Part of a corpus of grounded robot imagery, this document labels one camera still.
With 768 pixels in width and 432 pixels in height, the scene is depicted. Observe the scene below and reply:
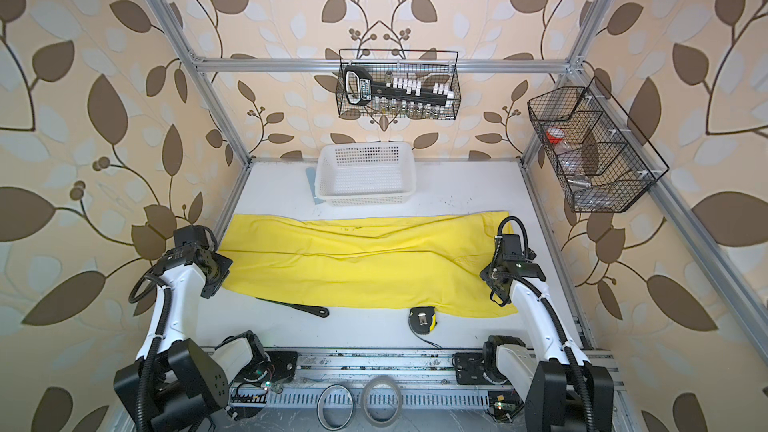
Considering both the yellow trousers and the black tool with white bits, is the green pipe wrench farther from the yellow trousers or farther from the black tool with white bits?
the black tool with white bits

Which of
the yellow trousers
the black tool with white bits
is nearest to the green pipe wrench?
the yellow trousers

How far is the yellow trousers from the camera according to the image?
0.86 m
